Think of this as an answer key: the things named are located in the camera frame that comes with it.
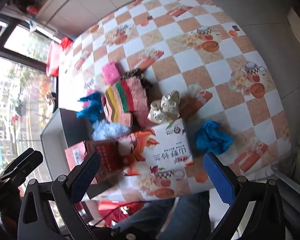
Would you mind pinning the light blue fluffy cloth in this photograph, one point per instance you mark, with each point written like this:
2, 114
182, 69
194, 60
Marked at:
107, 131

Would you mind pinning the leopard print scarf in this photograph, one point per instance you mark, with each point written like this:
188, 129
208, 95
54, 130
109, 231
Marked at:
136, 75

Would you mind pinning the striped scouring pad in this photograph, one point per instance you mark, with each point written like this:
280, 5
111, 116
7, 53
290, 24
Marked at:
117, 100

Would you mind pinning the small pink cloth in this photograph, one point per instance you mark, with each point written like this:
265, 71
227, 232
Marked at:
91, 92

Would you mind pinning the red fabric item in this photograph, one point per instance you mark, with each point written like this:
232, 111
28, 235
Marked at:
130, 208

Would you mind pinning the checkered tablecloth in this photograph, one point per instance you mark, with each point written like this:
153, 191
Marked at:
190, 62

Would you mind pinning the pink sponge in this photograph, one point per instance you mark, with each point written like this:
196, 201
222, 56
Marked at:
110, 74

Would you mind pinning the white shoe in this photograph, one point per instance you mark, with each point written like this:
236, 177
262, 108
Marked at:
50, 97

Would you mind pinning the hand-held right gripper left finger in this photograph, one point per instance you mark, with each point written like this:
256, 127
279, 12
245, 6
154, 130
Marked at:
86, 177

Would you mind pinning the person's jeans legs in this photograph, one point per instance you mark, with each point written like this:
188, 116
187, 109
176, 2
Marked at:
165, 217

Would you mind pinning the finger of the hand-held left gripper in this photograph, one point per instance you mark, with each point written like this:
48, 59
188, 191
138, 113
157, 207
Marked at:
20, 160
30, 166

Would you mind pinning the white cabinet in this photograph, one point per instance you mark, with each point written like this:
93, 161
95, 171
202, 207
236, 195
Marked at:
90, 2

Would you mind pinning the black framed window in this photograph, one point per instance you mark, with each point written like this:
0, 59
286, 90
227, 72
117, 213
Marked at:
15, 80

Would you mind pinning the blue glove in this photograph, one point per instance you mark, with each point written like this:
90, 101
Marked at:
212, 137

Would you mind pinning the blue shredded cloth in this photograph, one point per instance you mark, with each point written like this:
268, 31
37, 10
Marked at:
90, 110

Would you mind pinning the red patterned box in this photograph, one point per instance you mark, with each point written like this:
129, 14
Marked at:
107, 157

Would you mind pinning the cream polka dot scrunchie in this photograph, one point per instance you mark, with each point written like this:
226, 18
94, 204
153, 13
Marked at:
165, 110

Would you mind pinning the grey cardboard box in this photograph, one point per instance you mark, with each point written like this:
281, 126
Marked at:
57, 135

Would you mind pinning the translucent red basin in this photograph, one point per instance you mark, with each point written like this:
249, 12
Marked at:
53, 57

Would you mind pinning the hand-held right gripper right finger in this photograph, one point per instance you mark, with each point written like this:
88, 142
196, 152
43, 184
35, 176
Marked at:
220, 180

